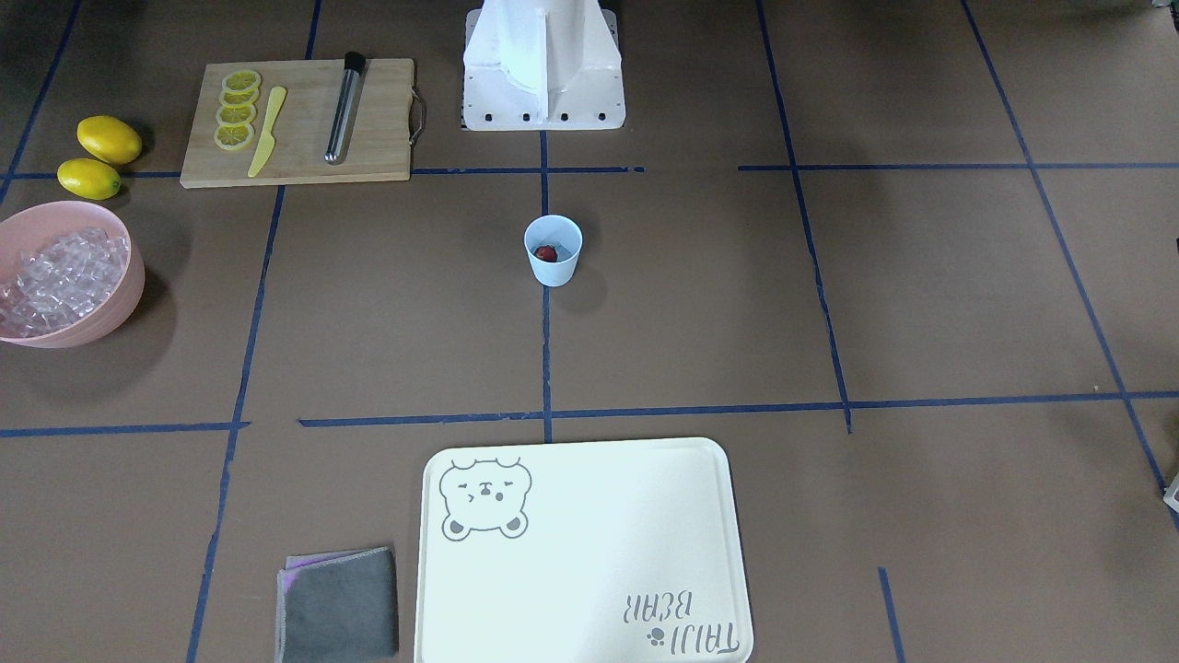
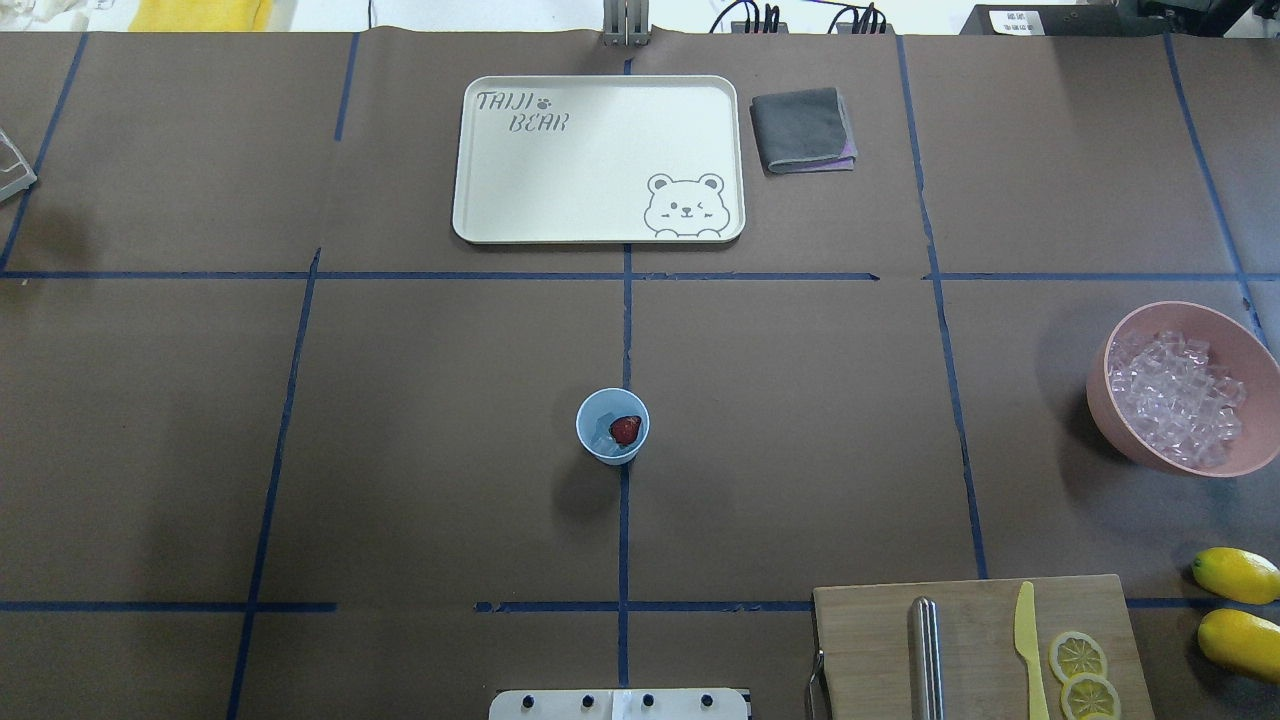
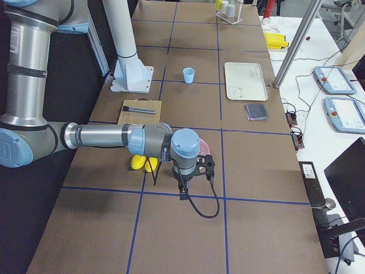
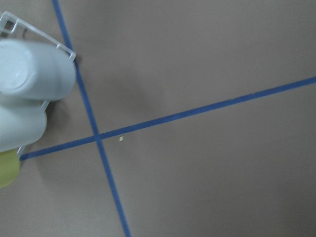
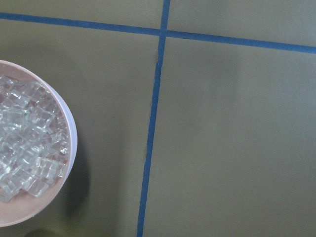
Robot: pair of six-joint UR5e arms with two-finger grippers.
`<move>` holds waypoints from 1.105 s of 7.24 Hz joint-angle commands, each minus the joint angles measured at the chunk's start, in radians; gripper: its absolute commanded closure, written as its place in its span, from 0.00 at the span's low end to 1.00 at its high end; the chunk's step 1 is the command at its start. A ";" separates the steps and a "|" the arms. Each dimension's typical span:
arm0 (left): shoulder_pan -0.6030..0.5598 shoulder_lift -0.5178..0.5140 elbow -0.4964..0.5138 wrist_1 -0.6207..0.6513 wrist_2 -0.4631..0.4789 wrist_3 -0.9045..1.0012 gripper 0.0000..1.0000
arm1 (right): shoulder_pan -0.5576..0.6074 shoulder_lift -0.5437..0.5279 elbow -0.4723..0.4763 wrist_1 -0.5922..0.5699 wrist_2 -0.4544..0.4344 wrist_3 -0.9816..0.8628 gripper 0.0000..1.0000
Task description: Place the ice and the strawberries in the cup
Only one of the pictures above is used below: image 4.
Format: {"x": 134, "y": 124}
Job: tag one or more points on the white plastic cup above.
{"x": 22, "y": 122}

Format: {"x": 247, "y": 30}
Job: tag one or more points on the grey plastic cup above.
{"x": 35, "y": 70}

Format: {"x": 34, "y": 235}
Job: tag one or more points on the yellow plastic cup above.
{"x": 9, "y": 167}

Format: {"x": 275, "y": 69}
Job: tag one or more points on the white cup rack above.
{"x": 12, "y": 27}

